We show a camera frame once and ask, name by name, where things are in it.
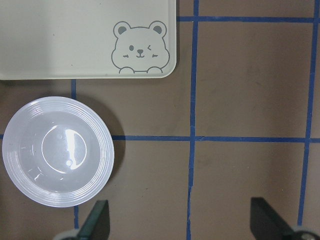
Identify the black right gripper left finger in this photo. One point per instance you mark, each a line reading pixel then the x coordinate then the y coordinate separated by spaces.
pixel 97 224

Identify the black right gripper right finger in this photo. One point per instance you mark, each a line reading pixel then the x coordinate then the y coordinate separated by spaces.
pixel 266 224

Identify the white round plate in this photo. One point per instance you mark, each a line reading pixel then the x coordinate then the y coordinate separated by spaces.
pixel 58 151

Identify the cream bear tray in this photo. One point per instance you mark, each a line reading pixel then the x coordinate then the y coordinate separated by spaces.
pixel 87 39

